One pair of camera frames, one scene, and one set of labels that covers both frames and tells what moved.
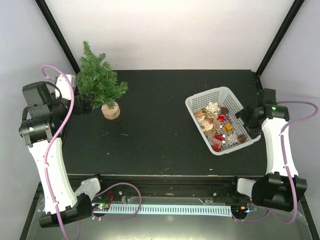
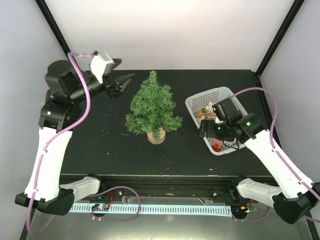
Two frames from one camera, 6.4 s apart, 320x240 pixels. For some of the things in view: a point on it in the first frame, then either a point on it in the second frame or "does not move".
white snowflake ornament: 213,108 does not move
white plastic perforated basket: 214,113 does not move
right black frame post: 280,37 does not move
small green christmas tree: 96,79 → 152,111
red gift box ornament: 217,147 does not move
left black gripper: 86,104 → 116,88
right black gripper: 242,114 → 210,130
